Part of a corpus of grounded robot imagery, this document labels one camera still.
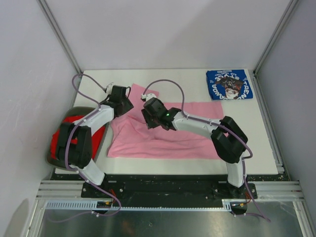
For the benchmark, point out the aluminium frame post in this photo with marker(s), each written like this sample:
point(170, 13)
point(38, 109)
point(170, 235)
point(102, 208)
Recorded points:
point(283, 22)
point(59, 34)

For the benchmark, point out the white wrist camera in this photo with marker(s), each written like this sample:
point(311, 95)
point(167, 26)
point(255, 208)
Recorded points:
point(147, 97)
point(108, 88)

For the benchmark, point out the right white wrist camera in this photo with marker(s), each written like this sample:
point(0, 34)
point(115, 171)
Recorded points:
point(147, 97)

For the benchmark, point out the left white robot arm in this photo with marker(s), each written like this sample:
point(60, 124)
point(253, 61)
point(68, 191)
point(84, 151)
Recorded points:
point(74, 142)

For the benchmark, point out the folded blue printed t shirt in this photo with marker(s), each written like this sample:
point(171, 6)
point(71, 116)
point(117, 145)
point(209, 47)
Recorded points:
point(228, 84)

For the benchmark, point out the white slotted cable duct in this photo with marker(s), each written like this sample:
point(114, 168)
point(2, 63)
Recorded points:
point(101, 205)

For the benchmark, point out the red t shirt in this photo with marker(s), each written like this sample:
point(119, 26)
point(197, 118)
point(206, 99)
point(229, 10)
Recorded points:
point(96, 138)

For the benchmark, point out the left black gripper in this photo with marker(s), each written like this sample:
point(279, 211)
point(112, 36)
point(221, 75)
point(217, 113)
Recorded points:
point(128, 106)

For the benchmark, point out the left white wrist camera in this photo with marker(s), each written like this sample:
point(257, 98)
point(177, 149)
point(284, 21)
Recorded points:
point(108, 88)

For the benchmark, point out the left aluminium frame post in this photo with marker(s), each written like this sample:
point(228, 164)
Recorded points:
point(59, 34)

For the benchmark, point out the right aluminium frame post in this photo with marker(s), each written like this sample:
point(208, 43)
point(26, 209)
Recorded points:
point(283, 22)

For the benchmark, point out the pink t shirt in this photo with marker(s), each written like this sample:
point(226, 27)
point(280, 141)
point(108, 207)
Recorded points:
point(132, 138)

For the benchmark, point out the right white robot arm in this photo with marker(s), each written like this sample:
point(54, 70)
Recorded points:
point(228, 139)

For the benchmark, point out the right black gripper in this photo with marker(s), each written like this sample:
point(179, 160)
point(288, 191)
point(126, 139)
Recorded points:
point(149, 123)

